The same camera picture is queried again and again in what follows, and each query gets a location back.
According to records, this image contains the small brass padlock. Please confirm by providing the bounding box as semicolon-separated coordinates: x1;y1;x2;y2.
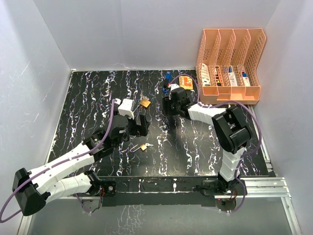
130;144;147;153

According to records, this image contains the large brass padlock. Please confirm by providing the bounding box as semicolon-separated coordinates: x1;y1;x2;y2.
133;98;151;112

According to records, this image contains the silver key bunch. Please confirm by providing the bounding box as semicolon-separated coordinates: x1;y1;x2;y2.
140;94;150;100

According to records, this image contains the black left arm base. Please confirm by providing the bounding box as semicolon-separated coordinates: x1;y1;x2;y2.
75;180;116;198

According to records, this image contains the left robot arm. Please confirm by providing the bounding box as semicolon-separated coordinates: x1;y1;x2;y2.
12;115;150;216

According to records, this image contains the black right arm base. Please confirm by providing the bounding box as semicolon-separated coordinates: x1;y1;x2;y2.
192;179;247;198

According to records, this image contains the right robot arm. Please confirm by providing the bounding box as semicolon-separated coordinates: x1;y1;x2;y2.
162;87;252;194

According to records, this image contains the yellow spiral notebook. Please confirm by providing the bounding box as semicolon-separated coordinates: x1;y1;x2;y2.
179;76;193;90

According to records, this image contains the red black item in organizer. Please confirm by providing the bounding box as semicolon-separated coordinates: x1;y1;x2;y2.
214;66;222;86

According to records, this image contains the orange file organizer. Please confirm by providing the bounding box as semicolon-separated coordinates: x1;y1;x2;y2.
196;28;266;105

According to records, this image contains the white blue box in organizer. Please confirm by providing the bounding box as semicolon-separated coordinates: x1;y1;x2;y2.
228;65;238;87

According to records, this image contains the blue red box in organizer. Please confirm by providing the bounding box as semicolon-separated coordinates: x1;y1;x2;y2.
242;71;251;87

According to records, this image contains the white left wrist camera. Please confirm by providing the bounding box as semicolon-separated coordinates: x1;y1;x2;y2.
115;98;134;119

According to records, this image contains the aluminium frame rail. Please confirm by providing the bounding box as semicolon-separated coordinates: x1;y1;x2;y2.
21;102;301;235

